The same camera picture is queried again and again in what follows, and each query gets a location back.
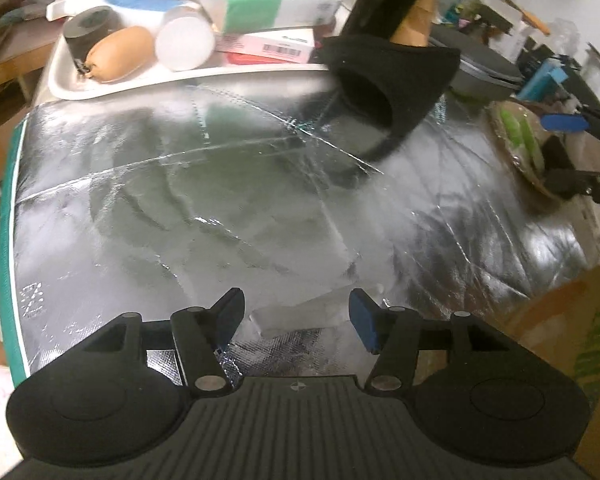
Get pink and white flat box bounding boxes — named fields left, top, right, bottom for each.
left=215, top=27, right=317, bottom=66

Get printed cardboard box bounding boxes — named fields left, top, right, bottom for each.
left=502, top=259, right=600, bottom=441

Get white cotton pad roll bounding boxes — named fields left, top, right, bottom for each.
left=155, top=7, right=216, bottom=72

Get brown kraft paper bag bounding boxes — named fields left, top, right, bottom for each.
left=395, top=0, right=441, bottom=47

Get tan egg-shaped object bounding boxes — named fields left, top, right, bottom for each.
left=85, top=26, right=157, bottom=83

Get black fabric hat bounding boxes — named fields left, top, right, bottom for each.
left=322, top=35, right=462, bottom=161

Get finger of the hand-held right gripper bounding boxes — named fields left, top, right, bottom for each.
left=546, top=168, right=600, bottom=206
left=542, top=107, right=600, bottom=133

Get translucent white packet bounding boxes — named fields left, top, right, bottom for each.
left=249, top=290, right=355, bottom=343

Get pile of small green sachets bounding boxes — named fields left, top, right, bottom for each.
left=500, top=105, right=546, bottom=171

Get white rectangular tray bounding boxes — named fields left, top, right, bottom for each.
left=46, top=35, right=331, bottom=101

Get grey zip case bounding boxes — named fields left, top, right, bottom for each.
left=428, top=25, right=525, bottom=101

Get white and blue tube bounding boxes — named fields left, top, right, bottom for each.
left=46, top=0, right=181, bottom=23

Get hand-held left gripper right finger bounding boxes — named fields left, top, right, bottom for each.
left=349, top=287, right=511, bottom=392

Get silver foil mat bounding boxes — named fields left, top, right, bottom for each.
left=0, top=80, right=600, bottom=393

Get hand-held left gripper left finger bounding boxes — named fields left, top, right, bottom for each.
left=82, top=287, right=246, bottom=393

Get round woven basket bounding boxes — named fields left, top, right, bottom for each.
left=489, top=100, right=568, bottom=200

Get light blue small box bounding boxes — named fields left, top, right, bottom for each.
left=517, top=57, right=568, bottom=103

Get black tape roll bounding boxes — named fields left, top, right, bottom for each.
left=62, top=6, right=126, bottom=63

